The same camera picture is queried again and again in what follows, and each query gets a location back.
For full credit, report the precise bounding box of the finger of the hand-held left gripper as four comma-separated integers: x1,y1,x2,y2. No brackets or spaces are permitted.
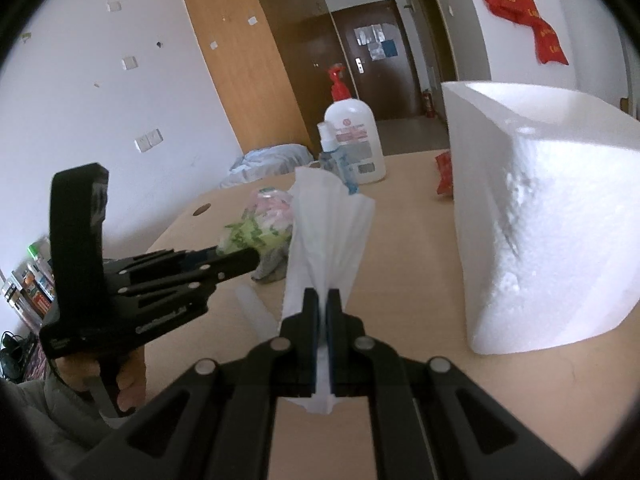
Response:
107,249,261,306
102,246,218,281

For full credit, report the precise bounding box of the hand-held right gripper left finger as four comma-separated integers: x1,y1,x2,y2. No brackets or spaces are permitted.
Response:
70,288,320,480

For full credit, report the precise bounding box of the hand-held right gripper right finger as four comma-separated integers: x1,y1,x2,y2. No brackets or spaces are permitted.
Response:
326,288,583,480

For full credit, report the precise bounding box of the green pink printed plastic bag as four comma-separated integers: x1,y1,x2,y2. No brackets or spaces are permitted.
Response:
216,186,296,261

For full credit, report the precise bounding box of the white paper tissue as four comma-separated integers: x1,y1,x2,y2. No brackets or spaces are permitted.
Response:
280,166,376,416

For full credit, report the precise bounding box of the white foam box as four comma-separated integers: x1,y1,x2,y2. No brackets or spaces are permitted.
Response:
440,80,640,356

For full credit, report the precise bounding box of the person's left forearm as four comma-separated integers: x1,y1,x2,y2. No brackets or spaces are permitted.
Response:
0,377,123,480

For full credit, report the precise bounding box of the person's left hand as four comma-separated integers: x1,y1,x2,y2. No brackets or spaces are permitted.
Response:
55,347,147,415

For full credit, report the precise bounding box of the shelf of books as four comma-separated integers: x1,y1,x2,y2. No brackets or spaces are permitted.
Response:
0,237,56,323

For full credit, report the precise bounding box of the pale blue bedding bundle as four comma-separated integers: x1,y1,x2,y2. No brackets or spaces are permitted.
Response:
217,144,311,190

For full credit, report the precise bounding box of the small clear blue spray bottle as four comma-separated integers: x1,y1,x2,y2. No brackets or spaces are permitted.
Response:
316,122,358,193

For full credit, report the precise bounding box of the white pump bottle red top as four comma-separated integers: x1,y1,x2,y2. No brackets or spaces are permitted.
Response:
324,64,387,183

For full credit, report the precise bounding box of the red snack packet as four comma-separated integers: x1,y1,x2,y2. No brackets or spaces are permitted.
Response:
434,150,456,201

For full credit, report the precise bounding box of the wooden wardrobe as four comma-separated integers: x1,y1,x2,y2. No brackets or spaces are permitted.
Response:
175,0,346,161

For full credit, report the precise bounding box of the dark brown entrance door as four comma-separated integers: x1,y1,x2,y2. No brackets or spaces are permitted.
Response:
334,0,423,121

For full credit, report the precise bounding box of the brown side door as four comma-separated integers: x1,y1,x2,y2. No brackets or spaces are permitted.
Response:
412,0,458,83

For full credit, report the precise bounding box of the wide white wall switch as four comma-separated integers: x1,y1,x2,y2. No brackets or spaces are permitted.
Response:
134,129,164,153

